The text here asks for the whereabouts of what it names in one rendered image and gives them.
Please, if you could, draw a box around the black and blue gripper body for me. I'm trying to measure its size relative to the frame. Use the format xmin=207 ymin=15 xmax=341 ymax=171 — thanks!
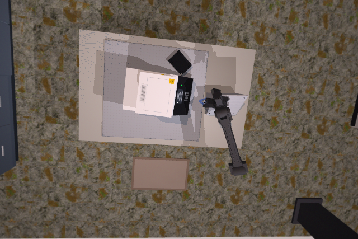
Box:
xmin=203 ymin=98 xmax=215 ymax=108

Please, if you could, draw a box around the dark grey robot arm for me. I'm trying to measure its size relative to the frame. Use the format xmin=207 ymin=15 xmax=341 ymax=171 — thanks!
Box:
xmin=208 ymin=88 xmax=249 ymax=176

